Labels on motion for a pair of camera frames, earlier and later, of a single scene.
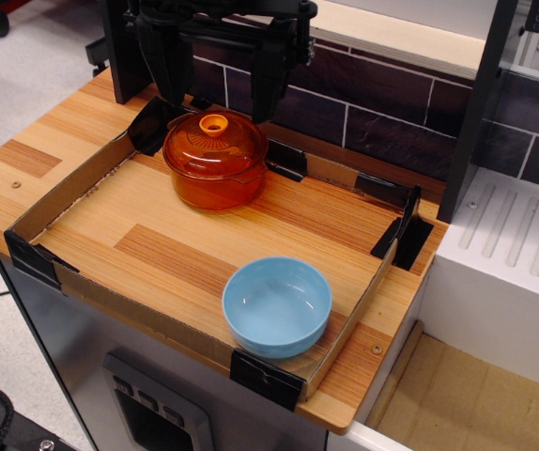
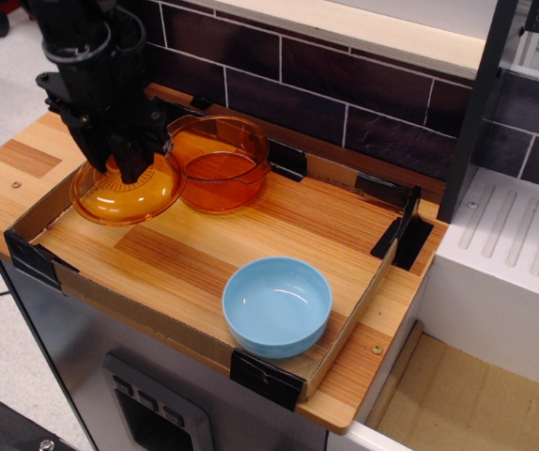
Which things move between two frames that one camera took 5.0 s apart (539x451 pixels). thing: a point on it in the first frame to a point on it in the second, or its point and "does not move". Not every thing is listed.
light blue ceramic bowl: (277, 307) does not move
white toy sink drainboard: (499, 286) does not move
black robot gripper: (280, 24) to (100, 91)
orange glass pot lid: (216, 144) to (107, 198)
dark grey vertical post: (479, 108) does not move
